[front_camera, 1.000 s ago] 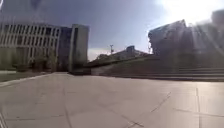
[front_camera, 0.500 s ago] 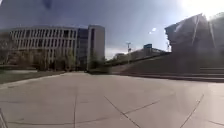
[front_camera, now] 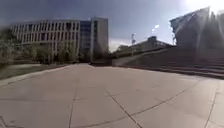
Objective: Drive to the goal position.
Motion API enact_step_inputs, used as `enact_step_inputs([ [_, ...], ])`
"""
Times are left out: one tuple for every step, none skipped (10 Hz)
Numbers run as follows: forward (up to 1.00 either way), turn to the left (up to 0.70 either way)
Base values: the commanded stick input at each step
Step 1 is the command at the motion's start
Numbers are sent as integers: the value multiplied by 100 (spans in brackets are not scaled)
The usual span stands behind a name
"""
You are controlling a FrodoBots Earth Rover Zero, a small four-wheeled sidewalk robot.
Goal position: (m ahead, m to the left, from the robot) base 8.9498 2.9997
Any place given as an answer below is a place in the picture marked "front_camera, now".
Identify grey paving slab plaza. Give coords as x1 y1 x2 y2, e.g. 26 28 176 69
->
0 63 224 128

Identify low building with pitched roof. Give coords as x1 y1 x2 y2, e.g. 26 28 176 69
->
114 35 175 56

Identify large pale building with windows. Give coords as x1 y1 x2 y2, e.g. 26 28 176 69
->
9 17 110 64

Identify row of trees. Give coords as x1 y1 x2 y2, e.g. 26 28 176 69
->
0 28 81 65

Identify grey concrete steps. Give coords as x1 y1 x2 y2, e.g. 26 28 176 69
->
113 56 224 80

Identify grass strip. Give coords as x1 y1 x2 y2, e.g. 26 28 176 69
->
0 63 69 80

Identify sloped grey concrete wall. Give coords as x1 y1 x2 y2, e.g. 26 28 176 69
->
111 46 188 68

